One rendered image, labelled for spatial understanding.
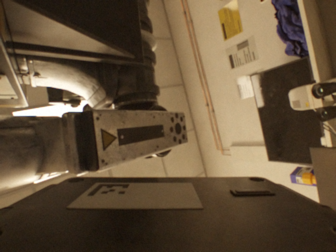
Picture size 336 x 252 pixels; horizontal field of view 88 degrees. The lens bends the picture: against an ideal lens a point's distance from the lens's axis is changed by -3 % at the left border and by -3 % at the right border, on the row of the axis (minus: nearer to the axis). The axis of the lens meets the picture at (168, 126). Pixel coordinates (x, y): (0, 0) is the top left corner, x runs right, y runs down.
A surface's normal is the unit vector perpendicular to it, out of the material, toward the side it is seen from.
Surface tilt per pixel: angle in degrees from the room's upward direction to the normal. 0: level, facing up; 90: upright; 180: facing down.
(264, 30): 90
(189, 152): 180
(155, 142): 157
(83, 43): 90
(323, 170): 86
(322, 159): 86
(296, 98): 73
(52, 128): 138
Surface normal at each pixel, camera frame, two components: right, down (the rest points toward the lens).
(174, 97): 0.57, -0.09
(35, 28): 0.11, 0.99
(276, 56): -0.79, 0.24
